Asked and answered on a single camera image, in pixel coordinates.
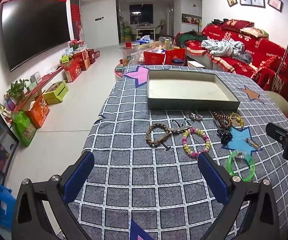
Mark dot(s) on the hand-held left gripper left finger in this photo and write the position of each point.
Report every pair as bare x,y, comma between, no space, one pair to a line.
80,177

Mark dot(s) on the black tripod stick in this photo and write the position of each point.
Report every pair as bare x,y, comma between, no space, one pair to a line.
282,60

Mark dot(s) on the cream cushion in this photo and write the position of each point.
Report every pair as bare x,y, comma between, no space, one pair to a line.
284,102

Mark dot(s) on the red gift bag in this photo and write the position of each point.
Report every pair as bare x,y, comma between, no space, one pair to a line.
175,56
154,58

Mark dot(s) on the red printed pillow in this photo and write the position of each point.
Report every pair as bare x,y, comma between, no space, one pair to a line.
236,25

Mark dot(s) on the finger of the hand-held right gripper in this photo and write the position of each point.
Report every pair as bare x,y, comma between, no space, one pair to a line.
277,131

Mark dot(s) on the framed wall certificate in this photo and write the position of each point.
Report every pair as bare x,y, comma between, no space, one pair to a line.
275,3

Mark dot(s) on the sofa with red cover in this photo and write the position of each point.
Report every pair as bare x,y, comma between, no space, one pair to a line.
259,55

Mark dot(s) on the yellow-green fruit carton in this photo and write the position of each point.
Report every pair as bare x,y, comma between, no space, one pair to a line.
56,92

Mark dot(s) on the silver metal ornament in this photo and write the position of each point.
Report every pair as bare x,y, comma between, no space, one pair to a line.
196,116

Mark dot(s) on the silver hair clip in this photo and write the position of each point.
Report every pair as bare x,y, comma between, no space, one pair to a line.
252,143

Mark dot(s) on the green clothing heap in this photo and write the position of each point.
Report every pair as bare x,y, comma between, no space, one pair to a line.
189,38

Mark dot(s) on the orange gift bag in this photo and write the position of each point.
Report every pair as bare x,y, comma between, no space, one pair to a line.
38,112

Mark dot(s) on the shallow grey-green tray box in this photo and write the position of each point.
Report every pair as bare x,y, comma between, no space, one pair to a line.
184,87

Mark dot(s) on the beige wooden hair clip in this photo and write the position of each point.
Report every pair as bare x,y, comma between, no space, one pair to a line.
179,129

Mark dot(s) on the small framed wall photo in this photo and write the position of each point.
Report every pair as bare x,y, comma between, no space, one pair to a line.
232,0

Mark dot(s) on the dark red gift carton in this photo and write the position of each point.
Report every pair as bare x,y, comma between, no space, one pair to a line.
93,55

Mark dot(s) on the black hair claw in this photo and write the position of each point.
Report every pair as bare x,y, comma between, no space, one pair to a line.
225,135

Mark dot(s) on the green potted plant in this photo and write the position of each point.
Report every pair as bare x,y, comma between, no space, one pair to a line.
17,88

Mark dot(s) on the green plastic bag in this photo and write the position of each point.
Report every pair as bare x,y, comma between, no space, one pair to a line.
23,130

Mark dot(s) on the blue tissue box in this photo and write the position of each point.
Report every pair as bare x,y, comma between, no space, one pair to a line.
144,39

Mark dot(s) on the dining table with chairs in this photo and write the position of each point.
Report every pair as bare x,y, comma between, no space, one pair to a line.
145,30

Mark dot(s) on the large black television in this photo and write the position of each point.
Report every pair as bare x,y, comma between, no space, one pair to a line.
33,30

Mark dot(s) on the red hanging wall banner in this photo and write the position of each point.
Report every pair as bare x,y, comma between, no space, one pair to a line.
75,15

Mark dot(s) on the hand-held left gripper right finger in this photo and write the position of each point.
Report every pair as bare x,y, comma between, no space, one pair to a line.
212,177

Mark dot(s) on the grey-blue clothing pile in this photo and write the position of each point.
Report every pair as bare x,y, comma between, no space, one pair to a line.
221,47

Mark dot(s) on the cluttered coffee table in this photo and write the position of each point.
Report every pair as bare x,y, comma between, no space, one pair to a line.
134,55

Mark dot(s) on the pink flower bouquet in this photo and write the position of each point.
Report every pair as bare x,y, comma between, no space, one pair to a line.
75,43

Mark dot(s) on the low red television shelf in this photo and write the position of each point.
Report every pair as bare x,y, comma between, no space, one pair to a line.
43,80

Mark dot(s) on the grey checked tablecloth with stars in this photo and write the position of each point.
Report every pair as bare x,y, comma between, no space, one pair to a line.
146,180

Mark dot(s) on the green translucent bangle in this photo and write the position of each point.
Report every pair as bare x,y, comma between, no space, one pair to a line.
241,155

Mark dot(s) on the flat white box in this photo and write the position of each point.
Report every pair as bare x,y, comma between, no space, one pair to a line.
196,64

